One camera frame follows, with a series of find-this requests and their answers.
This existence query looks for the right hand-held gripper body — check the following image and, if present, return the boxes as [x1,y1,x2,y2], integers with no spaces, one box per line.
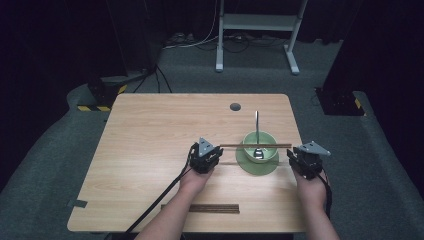
[288,140,332,181]

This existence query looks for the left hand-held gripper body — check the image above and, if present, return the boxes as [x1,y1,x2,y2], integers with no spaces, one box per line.
[188,136,224,175]

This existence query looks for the green ceramic bowl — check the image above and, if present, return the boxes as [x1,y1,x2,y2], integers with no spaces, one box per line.
[242,130,280,164]

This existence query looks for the bundle of brown chopsticks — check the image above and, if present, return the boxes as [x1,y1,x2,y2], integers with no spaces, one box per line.
[160,203,241,215]

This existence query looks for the person's left hand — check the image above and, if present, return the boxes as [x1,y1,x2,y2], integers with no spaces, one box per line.
[178,165,215,198]

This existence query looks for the person's right hand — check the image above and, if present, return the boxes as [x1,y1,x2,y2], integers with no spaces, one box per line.
[294,169,330,210]

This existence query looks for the metal spoon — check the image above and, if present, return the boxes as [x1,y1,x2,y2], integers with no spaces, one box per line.
[252,110,266,160]

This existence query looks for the black yellow striped stand base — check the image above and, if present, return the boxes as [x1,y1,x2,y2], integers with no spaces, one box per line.
[76,77,128,113]

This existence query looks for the grey tape piece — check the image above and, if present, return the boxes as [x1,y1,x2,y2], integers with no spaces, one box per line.
[67,198,89,209]

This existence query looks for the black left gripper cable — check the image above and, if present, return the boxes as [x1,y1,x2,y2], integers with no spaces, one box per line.
[123,145,197,237]

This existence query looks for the black floor cable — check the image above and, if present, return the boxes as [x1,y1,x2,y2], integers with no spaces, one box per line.
[132,64,174,94]

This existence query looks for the white floor cable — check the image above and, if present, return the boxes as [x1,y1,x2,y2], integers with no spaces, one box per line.
[162,0,220,50]

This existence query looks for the black floor cables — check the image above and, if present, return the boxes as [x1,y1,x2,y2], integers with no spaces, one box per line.
[194,33,289,54]

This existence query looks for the white metal stand frame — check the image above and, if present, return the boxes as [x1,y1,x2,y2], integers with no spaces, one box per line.
[215,0,310,76]

